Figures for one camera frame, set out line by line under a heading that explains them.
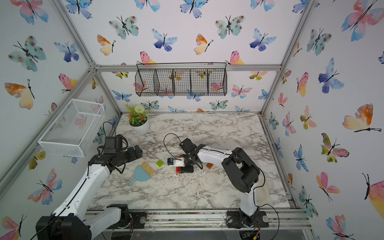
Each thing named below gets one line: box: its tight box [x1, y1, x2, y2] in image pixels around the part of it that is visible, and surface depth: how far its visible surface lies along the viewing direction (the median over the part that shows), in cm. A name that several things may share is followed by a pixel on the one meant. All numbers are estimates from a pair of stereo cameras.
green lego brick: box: [156, 160, 164, 168], surface depth 95 cm
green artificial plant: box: [125, 103, 152, 127], surface depth 101 cm
